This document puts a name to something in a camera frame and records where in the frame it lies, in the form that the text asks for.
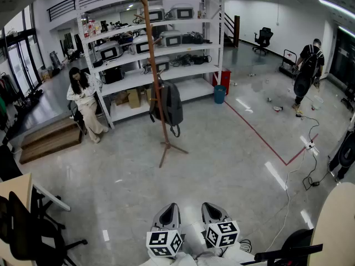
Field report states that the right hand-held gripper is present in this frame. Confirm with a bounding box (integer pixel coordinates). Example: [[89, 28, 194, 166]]
[[201, 202, 240, 249]]

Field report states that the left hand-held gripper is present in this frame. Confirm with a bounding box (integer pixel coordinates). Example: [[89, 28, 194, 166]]
[[146, 203, 184, 258]]

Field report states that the grey backpack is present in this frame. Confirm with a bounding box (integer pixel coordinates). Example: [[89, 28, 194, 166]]
[[149, 79, 184, 138]]

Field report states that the brown wooden coat rack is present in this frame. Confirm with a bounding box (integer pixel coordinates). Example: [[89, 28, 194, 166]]
[[134, 0, 189, 168]]

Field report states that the person's right forearm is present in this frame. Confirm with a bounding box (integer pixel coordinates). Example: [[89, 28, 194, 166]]
[[196, 242, 256, 266]]

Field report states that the person's left forearm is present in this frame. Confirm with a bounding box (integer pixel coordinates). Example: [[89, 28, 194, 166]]
[[138, 252, 197, 266]]

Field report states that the black padded bar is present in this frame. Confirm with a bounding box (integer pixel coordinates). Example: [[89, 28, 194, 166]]
[[241, 244, 324, 266]]

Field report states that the black round-back chair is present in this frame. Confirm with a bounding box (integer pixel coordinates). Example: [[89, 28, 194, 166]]
[[278, 228, 316, 266]]

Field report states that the white power strip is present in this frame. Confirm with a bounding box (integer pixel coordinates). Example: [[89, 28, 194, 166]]
[[304, 141, 320, 155]]

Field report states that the teal waste bin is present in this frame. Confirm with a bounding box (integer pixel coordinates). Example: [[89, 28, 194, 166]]
[[213, 84, 227, 105]]

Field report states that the scattered floor litter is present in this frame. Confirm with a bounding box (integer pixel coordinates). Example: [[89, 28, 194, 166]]
[[231, 72, 322, 113]]

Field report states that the small brown cardboard box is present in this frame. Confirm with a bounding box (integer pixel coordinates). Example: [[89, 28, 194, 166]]
[[126, 87, 142, 109]]

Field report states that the open brown cardboard box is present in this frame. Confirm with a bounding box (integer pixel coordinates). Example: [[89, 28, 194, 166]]
[[115, 90, 130, 106]]

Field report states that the black folding chair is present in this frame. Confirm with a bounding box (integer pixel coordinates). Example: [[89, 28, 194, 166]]
[[68, 100, 88, 135]]

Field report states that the red box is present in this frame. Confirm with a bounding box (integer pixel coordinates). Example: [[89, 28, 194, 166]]
[[212, 68, 232, 96]]

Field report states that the wooden step platform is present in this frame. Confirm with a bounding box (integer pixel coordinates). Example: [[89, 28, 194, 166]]
[[18, 116, 83, 165]]

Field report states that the white metal shelving unit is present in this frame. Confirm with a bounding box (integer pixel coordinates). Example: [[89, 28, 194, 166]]
[[76, 0, 226, 130]]

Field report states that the black swivel chair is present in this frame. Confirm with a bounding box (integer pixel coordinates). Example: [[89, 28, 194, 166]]
[[0, 191, 89, 266]]

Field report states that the black oval bag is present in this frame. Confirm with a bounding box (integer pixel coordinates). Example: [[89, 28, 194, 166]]
[[293, 70, 316, 96], [338, 139, 355, 166]]

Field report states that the black equipment case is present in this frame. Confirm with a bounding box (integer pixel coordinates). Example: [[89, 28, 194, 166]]
[[103, 66, 125, 85]]

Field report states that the pile of black gear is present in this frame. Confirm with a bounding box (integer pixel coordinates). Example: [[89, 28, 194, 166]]
[[170, 53, 212, 67], [181, 31, 210, 44]]

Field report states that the black platform trolley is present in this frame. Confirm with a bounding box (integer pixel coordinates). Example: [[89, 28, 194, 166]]
[[278, 48, 300, 79]]

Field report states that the group of grey screen devices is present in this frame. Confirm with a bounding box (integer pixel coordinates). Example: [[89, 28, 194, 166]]
[[98, 3, 195, 74]]

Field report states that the row of dark shoes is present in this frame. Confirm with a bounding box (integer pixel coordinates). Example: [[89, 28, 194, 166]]
[[21, 89, 44, 108]]

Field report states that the black mesh office chair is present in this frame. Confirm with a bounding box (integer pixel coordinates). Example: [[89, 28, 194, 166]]
[[252, 27, 274, 55]]

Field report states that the staircase with dark railing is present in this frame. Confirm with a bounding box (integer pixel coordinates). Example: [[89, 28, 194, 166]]
[[223, 11, 241, 48]]

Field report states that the row of clear plastic bottles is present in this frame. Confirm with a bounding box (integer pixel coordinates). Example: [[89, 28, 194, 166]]
[[82, 19, 102, 38]]

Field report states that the glass entrance door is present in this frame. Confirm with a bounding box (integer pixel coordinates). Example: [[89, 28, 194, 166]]
[[5, 29, 45, 94]]

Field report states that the white cable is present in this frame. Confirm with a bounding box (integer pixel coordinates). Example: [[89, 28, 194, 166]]
[[265, 148, 316, 253]]

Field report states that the black cable with adapter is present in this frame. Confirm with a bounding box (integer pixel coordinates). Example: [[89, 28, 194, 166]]
[[302, 151, 333, 191]]

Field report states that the clothes rail with garments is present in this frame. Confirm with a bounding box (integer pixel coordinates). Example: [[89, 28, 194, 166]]
[[0, 72, 17, 127]]

